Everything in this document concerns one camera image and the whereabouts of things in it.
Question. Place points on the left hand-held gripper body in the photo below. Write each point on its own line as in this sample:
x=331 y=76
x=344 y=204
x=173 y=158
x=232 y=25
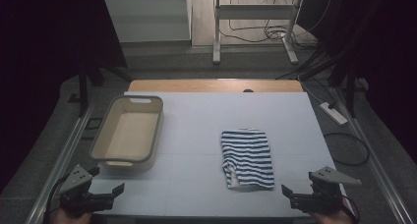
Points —
x=76 y=179

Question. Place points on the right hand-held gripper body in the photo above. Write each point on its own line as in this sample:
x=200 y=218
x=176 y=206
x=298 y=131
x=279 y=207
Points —
x=324 y=194

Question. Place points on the beige plastic basket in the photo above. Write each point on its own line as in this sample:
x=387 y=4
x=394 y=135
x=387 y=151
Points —
x=131 y=135

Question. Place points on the blue white striped garment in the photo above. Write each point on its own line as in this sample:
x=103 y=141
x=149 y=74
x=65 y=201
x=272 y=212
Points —
x=247 y=158

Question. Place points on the person's right hand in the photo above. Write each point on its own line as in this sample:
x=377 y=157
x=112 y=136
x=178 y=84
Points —
x=331 y=218

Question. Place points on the person's left hand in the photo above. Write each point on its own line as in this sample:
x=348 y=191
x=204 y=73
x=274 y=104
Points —
x=70 y=218

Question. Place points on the white power strip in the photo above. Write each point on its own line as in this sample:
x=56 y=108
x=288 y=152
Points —
x=333 y=113

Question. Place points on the black stand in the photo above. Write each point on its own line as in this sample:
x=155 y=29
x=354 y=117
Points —
x=350 y=89
x=83 y=89

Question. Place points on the white cabinet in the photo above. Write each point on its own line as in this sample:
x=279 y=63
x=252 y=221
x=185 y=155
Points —
x=147 y=17

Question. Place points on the white metal stand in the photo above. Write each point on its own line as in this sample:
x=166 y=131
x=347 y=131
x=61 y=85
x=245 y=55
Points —
x=254 y=11

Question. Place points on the aluminium rail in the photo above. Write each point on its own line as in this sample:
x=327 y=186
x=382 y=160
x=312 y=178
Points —
x=62 y=158
x=373 y=165

